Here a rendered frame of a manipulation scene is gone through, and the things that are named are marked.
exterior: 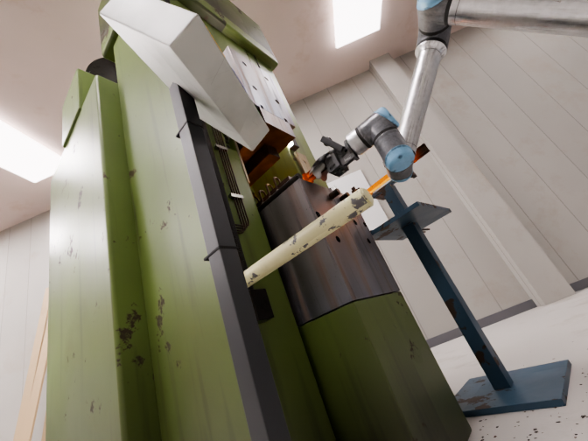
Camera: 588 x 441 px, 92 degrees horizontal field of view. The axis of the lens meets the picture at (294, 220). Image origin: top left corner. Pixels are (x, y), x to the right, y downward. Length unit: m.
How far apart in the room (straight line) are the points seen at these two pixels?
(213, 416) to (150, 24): 0.88
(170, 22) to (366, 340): 0.84
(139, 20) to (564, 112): 4.77
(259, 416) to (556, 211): 3.99
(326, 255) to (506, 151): 3.70
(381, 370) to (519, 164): 3.75
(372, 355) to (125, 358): 0.76
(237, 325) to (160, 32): 0.53
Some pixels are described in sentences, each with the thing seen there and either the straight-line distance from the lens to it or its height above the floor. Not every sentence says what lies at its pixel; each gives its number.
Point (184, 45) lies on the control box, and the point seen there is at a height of 0.93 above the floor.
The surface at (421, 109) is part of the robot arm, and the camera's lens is 1.21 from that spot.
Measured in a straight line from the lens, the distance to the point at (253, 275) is 0.77.
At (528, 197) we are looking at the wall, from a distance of 4.17.
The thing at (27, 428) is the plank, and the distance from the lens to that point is 4.48.
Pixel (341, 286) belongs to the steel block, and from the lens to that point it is 0.87.
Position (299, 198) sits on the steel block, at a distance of 0.98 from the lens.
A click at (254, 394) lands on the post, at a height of 0.36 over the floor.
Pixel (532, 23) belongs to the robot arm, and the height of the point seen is 0.99.
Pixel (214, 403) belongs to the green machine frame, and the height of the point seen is 0.36.
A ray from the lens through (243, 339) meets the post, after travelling 0.48.
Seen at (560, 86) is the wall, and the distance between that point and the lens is 5.27.
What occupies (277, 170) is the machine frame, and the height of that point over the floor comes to 1.32.
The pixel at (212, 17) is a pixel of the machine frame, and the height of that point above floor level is 2.30.
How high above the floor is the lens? 0.39
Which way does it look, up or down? 24 degrees up
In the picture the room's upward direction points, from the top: 22 degrees counter-clockwise
